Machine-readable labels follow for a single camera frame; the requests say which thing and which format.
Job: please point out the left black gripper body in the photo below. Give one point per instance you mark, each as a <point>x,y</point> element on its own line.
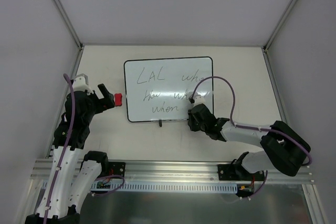
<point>99,99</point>

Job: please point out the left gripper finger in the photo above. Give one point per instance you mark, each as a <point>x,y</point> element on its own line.
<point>108,98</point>
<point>103,89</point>

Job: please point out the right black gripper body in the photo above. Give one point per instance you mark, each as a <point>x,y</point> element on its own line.
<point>196,112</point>

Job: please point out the red whiteboard eraser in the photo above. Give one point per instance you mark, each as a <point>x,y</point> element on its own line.
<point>118,99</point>

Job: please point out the white whiteboard black frame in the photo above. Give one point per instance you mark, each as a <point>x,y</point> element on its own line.
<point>159,89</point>

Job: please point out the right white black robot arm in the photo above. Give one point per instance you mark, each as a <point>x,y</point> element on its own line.
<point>282,148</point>

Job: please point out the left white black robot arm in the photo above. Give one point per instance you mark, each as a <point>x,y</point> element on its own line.
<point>65,192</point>

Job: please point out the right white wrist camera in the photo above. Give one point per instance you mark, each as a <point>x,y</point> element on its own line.
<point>196,100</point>

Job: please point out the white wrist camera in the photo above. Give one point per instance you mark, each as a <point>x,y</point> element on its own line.
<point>196,100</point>
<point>81,83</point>

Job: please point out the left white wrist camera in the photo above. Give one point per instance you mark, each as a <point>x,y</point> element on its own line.
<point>81,83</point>

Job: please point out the left aluminium frame post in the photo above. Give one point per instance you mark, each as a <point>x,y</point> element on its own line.
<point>68,24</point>

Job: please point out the aluminium frame post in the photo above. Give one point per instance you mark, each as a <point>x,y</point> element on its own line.
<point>266,54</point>
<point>68,24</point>

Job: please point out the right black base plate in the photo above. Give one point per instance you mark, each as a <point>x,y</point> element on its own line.
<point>233,172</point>

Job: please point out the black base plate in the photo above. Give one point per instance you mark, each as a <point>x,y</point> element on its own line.
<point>115,168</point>
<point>233,172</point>

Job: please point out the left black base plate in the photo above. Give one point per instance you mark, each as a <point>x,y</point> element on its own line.
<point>115,168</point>

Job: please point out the aluminium extrusion rail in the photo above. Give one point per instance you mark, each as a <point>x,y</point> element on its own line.
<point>194,172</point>

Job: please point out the white slotted cable duct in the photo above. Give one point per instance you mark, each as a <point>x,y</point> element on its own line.
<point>174,187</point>

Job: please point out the right aluminium frame post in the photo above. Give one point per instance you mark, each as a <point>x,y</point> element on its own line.
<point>266,54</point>

